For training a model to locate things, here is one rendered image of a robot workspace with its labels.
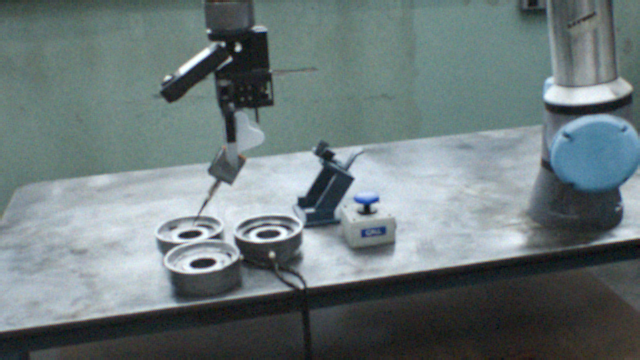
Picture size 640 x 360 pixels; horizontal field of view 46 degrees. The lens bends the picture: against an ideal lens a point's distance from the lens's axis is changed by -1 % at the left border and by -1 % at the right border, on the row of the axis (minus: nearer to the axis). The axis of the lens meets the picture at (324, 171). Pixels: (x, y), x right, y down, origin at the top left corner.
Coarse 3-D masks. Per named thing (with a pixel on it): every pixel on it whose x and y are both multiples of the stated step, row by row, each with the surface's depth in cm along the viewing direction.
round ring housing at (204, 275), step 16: (208, 240) 111; (176, 256) 109; (208, 256) 108; (176, 272) 102; (192, 272) 101; (208, 272) 102; (224, 272) 103; (176, 288) 105; (192, 288) 102; (208, 288) 102; (224, 288) 104
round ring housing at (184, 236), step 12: (192, 216) 121; (204, 216) 120; (156, 228) 116; (168, 228) 119; (192, 228) 118; (204, 228) 118; (216, 228) 118; (156, 240) 114; (168, 240) 112; (180, 240) 114; (192, 240) 111; (168, 252) 112
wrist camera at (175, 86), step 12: (216, 48) 109; (192, 60) 112; (204, 60) 109; (216, 60) 110; (180, 72) 111; (192, 72) 109; (204, 72) 110; (168, 84) 109; (180, 84) 109; (192, 84) 110; (168, 96) 109; (180, 96) 111
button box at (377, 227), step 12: (360, 204) 120; (372, 204) 120; (384, 204) 120; (348, 216) 116; (360, 216) 116; (372, 216) 115; (384, 216) 115; (348, 228) 116; (360, 228) 114; (372, 228) 115; (384, 228) 115; (396, 228) 119; (348, 240) 117; (360, 240) 115; (372, 240) 115; (384, 240) 116
